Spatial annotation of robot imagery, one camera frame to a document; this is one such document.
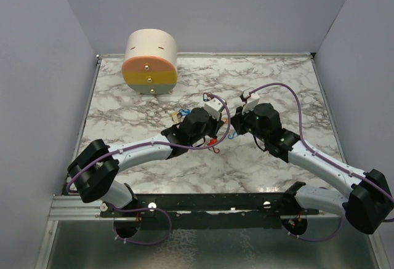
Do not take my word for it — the yellow tag key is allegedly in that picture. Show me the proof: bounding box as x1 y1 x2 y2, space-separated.
171 112 180 123

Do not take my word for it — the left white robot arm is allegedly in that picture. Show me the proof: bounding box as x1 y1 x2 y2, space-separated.
67 106 224 217

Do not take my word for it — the purple cable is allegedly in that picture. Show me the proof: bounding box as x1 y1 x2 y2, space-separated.
244 82 394 242
66 92 231 245

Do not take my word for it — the red carabiner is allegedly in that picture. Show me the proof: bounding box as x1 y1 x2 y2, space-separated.
210 147 220 154

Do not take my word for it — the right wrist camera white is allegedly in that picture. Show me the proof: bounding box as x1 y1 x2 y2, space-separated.
240 87 260 114

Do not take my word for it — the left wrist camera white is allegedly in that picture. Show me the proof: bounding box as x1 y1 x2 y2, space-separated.
204 98 224 121

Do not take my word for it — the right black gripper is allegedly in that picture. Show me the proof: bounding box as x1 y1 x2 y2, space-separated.
230 103 269 142

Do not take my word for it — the blue carabiner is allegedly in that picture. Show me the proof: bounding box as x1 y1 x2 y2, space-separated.
178 109 191 116
228 130 238 140

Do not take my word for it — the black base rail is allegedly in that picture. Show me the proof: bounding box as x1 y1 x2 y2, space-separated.
100 191 318 230

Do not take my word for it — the round pastel drawer box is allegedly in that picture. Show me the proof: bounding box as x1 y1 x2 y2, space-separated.
121 29 177 95

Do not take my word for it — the red tag key near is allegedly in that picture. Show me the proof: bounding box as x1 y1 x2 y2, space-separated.
207 138 217 146

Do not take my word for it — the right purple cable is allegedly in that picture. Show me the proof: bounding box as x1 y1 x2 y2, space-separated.
244 82 394 242

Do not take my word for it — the black tag key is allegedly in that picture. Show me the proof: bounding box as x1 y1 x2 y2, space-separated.
203 93 212 102

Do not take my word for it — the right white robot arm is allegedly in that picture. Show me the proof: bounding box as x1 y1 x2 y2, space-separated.
231 103 393 235

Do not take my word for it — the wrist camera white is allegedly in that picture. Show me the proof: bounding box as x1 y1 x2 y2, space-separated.
204 98 224 121
240 87 260 114

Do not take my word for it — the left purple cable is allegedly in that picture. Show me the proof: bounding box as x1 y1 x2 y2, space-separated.
66 92 231 245

